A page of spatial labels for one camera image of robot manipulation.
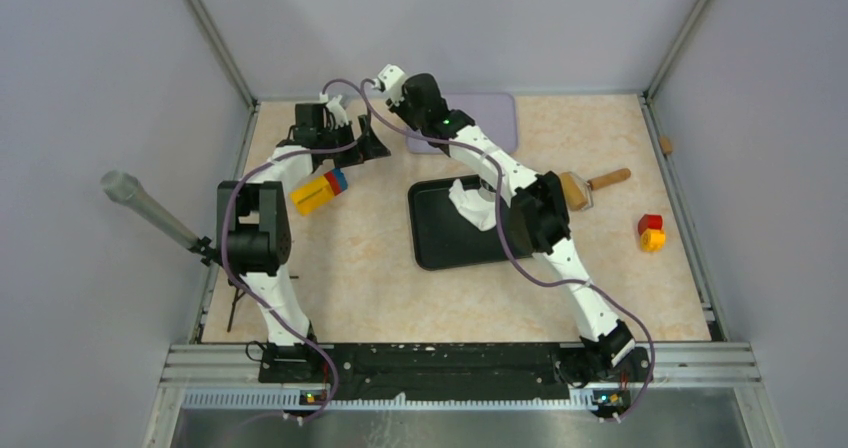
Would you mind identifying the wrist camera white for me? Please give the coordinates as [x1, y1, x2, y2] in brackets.
[321, 94, 350, 128]
[373, 64, 408, 105]

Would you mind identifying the black baking tray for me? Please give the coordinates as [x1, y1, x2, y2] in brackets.
[407, 178, 508, 271]

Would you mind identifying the purple cable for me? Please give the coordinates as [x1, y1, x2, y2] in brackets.
[219, 77, 392, 426]
[358, 77, 657, 424]

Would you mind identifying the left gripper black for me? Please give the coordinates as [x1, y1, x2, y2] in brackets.
[317, 114, 389, 168]

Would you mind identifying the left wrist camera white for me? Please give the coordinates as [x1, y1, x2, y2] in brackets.
[321, 94, 350, 128]

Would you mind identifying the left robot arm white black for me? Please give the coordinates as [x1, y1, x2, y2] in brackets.
[217, 100, 391, 382]

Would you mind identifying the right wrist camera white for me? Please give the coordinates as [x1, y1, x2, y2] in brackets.
[373, 64, 408, 105]

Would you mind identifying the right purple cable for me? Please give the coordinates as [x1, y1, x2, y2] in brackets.
[358, 77, 657, 424]

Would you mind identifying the yellow red blue toy block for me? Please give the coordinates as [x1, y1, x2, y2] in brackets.
[290, 168, 348, 216]

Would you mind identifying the wooden dough roller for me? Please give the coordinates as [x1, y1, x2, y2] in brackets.
[558, 168, 632, 211]

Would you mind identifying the small wooden cork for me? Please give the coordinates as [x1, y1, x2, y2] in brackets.
[659, 135, 673, 156]

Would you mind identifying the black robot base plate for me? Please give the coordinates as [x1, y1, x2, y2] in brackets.
[258, 342, 654, 403]

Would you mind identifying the grey microphone on tripod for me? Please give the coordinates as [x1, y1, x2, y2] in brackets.
[99, 169, 299, 334]

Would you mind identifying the lilac rectangular tray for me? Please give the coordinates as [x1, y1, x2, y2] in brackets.
[442, 92, 519, 154]

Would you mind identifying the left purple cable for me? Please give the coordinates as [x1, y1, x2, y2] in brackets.
[219, 77, 392, 426]

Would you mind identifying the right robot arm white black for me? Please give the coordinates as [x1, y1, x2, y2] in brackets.
[385, 73, 635, 380]

